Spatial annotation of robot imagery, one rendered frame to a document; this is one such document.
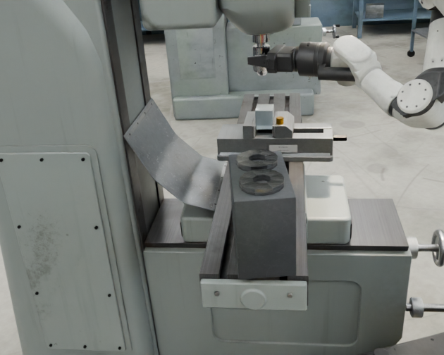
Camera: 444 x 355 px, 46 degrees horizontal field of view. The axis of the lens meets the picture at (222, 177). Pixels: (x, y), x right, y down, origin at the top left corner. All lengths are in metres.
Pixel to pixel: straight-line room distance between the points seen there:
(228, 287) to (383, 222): 0.70
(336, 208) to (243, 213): 0.59
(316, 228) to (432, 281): 1.23
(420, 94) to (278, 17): 0.40
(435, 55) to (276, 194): 0.48
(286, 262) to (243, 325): 0.70
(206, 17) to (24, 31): 0.44
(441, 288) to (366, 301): 1.00
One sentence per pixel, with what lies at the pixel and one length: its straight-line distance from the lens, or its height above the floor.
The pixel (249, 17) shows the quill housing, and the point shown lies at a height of 1.36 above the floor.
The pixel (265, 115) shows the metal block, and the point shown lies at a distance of 1.56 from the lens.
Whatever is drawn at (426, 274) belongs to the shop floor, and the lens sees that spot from 2.69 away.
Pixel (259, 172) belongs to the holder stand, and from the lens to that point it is 1.06.
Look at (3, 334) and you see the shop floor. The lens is 2.58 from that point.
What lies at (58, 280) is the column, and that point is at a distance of 1.69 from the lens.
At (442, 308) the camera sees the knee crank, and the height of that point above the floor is 0.50.
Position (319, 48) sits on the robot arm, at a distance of 1.38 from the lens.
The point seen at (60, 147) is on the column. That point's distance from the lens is 1.46.
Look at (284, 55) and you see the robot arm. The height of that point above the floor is 1.26.
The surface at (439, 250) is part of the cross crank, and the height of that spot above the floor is 0.62.
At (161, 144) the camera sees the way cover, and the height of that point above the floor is 0.98.
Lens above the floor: 1.60
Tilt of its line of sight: 27 degrees down
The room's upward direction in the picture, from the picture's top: 4 degrees counter-clockwise
